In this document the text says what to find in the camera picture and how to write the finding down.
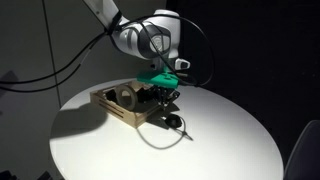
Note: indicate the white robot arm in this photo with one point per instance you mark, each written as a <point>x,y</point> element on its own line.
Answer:
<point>155,38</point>

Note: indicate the black block in crate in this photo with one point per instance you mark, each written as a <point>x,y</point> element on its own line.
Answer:
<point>145,95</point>
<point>110,95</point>

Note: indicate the black block left in crate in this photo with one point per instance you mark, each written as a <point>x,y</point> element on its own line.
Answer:
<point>110,95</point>

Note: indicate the round black object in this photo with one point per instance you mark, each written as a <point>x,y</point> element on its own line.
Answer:
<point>173,121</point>

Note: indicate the wooden crate tray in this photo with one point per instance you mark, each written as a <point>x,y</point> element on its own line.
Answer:
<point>126,107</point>

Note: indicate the green camera mount plate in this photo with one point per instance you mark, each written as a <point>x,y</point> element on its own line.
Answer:
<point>163,78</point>

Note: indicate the dark chair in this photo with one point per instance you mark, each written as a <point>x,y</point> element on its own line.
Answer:
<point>304,160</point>

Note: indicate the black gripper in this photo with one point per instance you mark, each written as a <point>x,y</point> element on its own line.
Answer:
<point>165,96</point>

